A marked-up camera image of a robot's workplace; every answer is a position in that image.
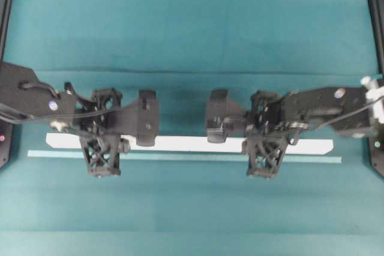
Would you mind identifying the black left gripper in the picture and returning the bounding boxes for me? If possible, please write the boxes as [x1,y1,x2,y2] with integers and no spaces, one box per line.
[61,87,159,146]

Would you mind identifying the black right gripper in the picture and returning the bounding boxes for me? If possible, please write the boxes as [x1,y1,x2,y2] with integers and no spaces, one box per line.
[205,89,290,143]

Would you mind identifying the white wooden board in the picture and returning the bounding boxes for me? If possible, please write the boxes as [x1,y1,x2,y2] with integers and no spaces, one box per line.
[46,132,334,155]

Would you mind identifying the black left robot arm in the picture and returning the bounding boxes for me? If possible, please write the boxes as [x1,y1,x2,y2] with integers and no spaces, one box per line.
[1,62,160,147]

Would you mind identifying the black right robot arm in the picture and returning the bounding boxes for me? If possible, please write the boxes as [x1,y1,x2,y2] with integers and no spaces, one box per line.
[205,77,383,143]

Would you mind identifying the light teal tape strip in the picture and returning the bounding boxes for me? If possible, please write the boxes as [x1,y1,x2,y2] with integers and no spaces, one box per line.
[27,150,342,164]

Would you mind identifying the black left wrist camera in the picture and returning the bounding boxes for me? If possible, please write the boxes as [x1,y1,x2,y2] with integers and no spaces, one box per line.
[79,135,121,177]

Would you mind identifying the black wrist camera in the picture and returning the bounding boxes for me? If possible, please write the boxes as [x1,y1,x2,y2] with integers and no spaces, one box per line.
[79,135,121,177]
[242,137,288,179]

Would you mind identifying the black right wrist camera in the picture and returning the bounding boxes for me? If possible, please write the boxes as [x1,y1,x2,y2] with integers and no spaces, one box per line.
[242,137,288,179]

